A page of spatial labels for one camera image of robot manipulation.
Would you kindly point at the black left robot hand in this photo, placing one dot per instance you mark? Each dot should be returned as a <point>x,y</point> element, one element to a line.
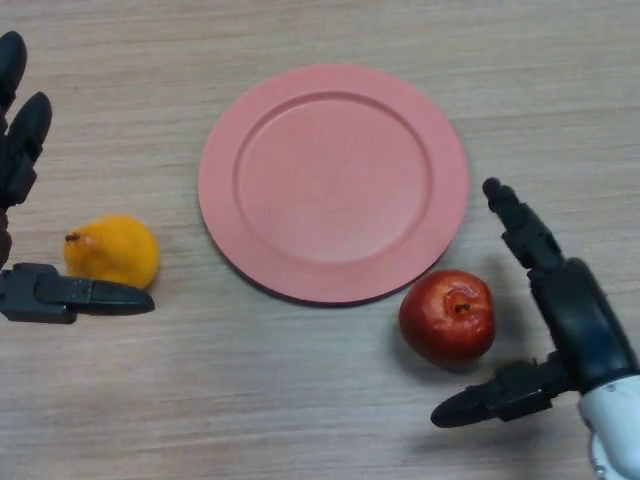
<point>20,145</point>

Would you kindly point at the pink round plate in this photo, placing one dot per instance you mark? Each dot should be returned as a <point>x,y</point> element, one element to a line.
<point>332,185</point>

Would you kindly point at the red apple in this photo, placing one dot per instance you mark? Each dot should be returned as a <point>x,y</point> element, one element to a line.
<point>440,330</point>

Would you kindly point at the yellow pear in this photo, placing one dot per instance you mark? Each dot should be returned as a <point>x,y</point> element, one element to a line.
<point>112,250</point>

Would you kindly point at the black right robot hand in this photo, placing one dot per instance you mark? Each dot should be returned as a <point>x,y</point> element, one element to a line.
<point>585,325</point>

